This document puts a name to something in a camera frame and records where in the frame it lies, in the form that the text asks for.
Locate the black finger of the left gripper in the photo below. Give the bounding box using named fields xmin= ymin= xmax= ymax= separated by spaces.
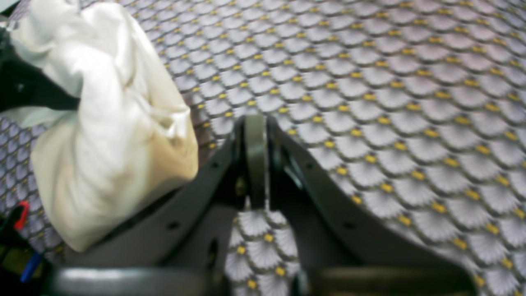
xmin=0 ymin=28 xmax=80 ymax=112

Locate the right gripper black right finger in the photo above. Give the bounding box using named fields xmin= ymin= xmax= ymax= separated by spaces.
xmin=266 ymin=117 xmax=477 ymax=296

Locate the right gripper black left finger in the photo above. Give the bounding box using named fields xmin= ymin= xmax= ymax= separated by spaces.
xmin=62 ymin=115 xmax=266 ymax=296

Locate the white T-shirt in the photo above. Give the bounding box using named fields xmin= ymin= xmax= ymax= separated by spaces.
xmin=1 ymin=0 xmax=198 ymax=252

